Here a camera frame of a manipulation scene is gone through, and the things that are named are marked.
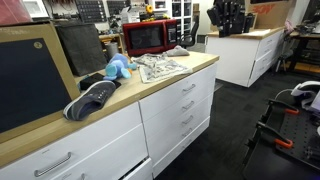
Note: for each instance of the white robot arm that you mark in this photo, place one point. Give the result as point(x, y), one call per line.
point(305, 89)

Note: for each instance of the white drawer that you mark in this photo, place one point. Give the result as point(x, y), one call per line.
point(170, 158)
point(141, 171)
point(168, 145)
point(116, 153)
point(166, 115)
point(100, 133)
point(166, 131)

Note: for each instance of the patterned grey white cloth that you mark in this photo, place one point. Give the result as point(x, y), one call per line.
point(160, 68)

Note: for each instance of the white cabinet wooden countertop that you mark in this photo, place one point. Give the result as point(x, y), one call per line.
point(133, 90)

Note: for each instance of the grey folded cloth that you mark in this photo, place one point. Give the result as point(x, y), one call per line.
point(176, 51)

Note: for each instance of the blue plush toy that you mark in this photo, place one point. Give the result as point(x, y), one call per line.
point(116, 66)

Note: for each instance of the red microwave oven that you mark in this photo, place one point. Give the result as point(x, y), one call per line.
point(146, 38)

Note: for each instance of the black office chair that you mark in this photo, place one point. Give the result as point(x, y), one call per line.
point(190, 36)

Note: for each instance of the grey metal cup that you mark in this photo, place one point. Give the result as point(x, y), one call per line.
point(112, 50)

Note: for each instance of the black flat box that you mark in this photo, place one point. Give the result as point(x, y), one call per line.
point(90, 81)

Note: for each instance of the grey sneaker shoe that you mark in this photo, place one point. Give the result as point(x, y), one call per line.
point(90, 100)

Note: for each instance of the white cabinet with drawers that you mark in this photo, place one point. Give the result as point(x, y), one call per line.
point(230, 60)

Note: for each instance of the white shelving unit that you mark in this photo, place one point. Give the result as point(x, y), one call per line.
point(176, 13)

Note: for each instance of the yellow tool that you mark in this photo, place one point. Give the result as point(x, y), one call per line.
point(149, 8)

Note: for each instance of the dark grey fabric bag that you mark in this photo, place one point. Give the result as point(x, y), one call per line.
point(81, 50)

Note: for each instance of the black equipment stack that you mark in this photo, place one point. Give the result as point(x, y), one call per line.
point(228, 16)

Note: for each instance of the black keyboard rack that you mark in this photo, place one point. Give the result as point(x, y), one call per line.
point(90, 10)

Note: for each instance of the black clamp orange tips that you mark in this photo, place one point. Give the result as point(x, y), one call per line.
point(276, 104)
point(266, 128)

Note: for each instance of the cardboard box red print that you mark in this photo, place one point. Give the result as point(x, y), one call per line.
point(270, 13)

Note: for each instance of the black metal workbench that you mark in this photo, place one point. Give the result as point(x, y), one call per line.
point(298, 50)

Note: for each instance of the black perforated robot table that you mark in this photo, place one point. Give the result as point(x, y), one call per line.
point(300, 133)

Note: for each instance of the white framed board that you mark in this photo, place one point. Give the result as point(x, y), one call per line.
point(35, 8)

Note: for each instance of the red fabric item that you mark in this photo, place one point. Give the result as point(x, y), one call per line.
point(13, 11)

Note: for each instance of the black panel cardboard frame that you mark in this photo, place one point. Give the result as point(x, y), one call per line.
point(30, 83)

